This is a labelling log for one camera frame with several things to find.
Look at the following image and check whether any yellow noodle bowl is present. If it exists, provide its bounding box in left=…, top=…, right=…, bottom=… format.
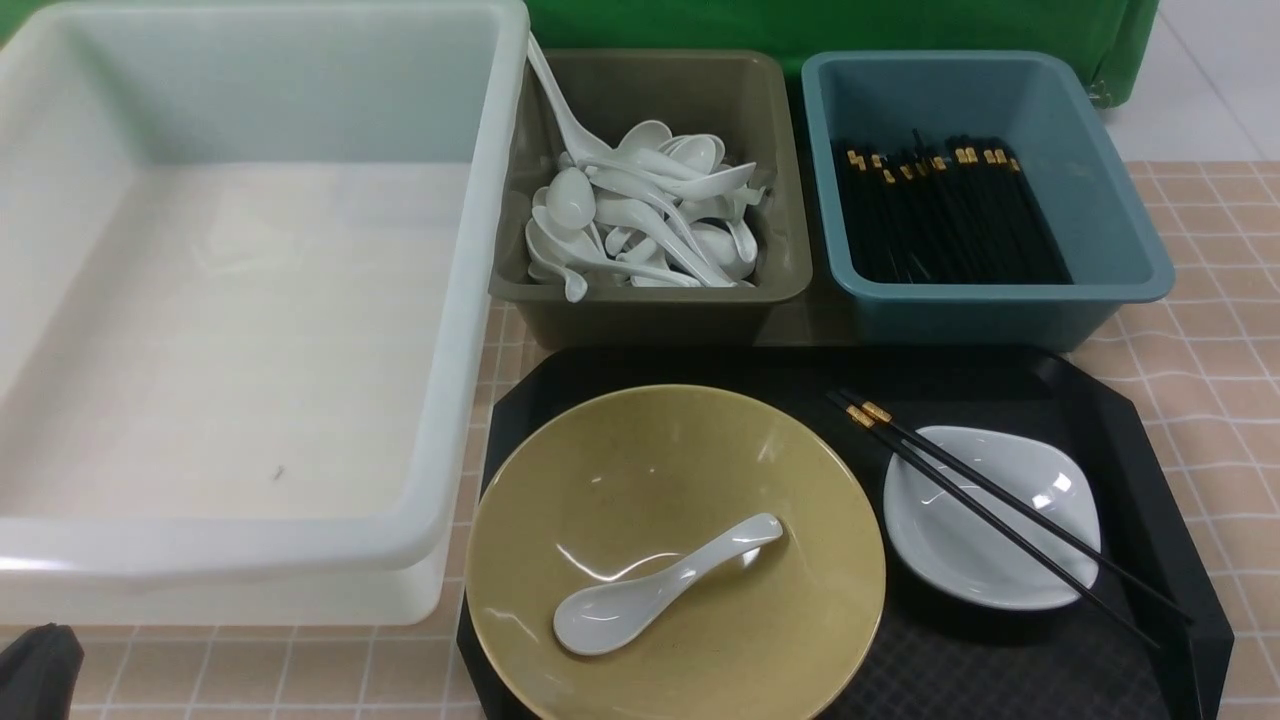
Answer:
left=465, top=386, right=887, bottom=719

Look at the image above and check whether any black chopstick gold band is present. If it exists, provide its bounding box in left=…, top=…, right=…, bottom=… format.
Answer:
left=840, top=388, right=1194, bottom=625
left=826, top=391, right=1161, bottom=650

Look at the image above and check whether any white ceramic soup spoon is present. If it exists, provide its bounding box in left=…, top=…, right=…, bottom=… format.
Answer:
left=552, top=512, right=785, bottom=657

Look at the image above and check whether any small white sauce dish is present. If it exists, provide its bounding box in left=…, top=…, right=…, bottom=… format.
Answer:
left=883, top=425, right=1101, bottom=612

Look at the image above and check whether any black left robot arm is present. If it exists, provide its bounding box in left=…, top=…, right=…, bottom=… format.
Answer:
left=1, top=623, right=84, bottom=719

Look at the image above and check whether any pile of white spoons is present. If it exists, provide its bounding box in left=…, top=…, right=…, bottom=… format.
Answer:
left=524, top=120, right=768, bottom=304

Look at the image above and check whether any long white ladle spoon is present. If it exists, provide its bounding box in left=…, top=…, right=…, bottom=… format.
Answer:
left=527, top=33, right=613, bottom=163

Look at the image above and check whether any olive plastic spoon bin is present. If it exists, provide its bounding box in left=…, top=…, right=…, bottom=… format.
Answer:
left=489, top=49, right=813, bottom=351

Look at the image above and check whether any pile of black chopsticks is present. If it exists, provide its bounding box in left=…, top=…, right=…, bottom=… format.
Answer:
left=829, top=131, right=1074, bottom=284

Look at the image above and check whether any teal plastic chopstick bin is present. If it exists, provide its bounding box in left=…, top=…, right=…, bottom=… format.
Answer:
left=801, top=50, right=1175, bottom=352

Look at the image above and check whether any large white plastic tub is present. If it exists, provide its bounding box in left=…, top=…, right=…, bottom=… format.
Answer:
left=1, top=1, right=529, bottom=626

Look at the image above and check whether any black plastic serving tray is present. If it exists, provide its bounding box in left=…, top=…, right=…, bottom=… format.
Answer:
left=481, top=346, right=1235, bottom=719

